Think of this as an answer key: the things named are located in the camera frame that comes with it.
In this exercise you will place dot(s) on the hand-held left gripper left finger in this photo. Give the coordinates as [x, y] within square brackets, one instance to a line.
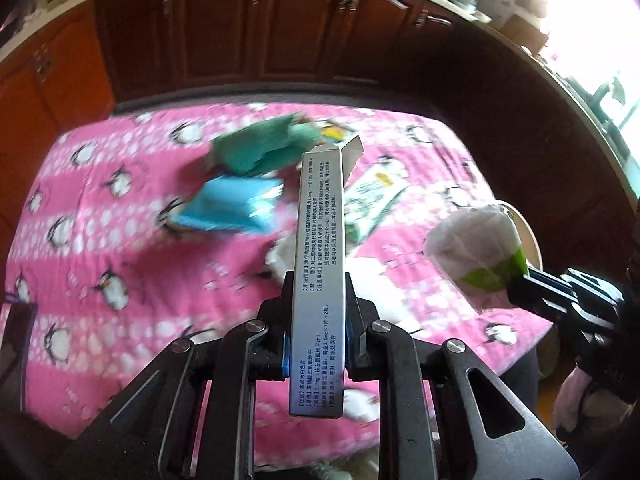
[286, 355]

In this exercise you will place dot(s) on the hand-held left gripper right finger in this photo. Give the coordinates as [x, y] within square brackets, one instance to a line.
[360, 350]

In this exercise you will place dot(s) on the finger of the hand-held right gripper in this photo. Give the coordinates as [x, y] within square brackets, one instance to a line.
[535, 297]
[547, 279]

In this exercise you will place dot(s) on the white medicine box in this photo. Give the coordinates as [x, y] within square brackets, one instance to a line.
[317, 285]

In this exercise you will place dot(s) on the clear plastic bag green base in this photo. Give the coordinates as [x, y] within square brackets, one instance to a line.
[475, 245]

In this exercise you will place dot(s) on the green white milk carton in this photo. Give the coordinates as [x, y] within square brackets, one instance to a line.
[375, 200]

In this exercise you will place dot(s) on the blue wet wipes packet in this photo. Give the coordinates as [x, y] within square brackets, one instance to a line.
[225, 205]

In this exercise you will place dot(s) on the green fuzzy cloth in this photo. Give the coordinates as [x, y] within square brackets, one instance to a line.
[260, 150]

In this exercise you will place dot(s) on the person's right forearm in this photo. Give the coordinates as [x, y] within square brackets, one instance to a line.
[570, 400]

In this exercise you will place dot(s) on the white foam block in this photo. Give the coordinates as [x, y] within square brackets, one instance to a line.
[390, 285]

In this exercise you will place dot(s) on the pink penguin print blanket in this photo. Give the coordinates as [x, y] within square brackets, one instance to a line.
[125, 240]

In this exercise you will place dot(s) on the white box with yellow logo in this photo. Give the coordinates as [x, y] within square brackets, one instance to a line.
[334, 132]

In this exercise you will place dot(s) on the wooden cutting board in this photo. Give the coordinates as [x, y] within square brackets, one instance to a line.
[520, 25]

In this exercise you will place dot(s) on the kitchen window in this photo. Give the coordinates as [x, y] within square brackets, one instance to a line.
[600, 20]

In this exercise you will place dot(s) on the wooden base cabinets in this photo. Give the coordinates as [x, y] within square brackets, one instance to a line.
[300, 35]

